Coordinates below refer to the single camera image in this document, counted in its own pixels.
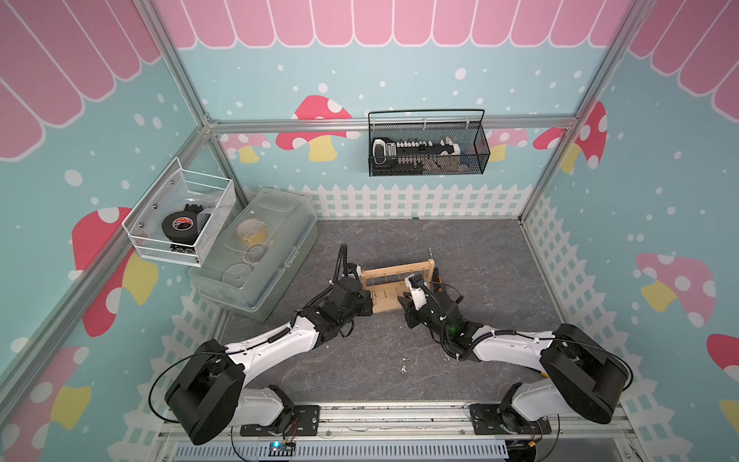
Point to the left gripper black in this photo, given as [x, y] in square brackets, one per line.
[365, 297]

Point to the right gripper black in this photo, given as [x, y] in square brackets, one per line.
[410, 309]

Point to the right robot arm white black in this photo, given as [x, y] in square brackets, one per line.
[578, 375]

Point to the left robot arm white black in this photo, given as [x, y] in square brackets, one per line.
[210, 393]

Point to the wooden jewelry display stand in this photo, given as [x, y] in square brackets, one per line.
[387, 285]

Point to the orange black screwdriver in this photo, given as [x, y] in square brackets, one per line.
[436, 281]

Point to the translucent green storage box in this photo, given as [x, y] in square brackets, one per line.
[255, 259]

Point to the black tape roll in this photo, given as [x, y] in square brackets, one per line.
[181, 227]

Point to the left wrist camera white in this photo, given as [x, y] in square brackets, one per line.
[351, 269]

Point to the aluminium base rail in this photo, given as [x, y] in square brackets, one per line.
[413, 431]

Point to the black wire mesh basket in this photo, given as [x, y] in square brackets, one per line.
[463, 126]

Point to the clear acrylic wall bin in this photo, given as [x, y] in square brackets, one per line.
[212, 197]

